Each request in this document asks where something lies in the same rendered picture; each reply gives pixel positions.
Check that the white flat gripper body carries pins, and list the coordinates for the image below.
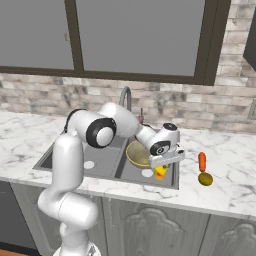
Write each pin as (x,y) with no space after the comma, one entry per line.
(165,160)

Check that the dark red tap lever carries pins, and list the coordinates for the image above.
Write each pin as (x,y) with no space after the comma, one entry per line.
(141,116)

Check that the orange carrot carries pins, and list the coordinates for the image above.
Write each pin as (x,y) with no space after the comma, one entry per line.
(202,161)

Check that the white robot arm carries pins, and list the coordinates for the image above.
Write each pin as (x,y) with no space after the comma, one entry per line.
(68,166)

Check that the grey carved cupboard door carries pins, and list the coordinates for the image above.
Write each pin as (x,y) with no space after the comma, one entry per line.
(153,230)
(233,238)

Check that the grey wall socket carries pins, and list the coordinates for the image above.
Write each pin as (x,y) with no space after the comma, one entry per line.
(253,109)

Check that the yellow cup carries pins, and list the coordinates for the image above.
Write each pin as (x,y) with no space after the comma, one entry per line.
(160,172)

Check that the dull yellow orange fruit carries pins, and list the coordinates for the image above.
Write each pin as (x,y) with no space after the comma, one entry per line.
(205,179)

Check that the dark dishwasher front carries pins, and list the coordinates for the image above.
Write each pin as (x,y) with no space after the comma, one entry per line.
(11,216)

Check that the tan bowl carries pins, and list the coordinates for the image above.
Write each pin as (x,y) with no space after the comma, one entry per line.
(136,155)

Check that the dark wall cupboard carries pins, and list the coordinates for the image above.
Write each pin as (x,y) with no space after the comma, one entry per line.
(250,43)

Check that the grey curved tap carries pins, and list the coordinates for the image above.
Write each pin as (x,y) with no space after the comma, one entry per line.
(124,96)

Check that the grey steel double sink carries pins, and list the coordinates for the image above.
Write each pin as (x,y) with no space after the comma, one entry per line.
(103,161)

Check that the small window latch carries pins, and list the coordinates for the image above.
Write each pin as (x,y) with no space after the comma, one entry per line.
(67,36)

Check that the grey plain cupboard panel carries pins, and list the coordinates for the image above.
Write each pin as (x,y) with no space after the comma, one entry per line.
(30,206)

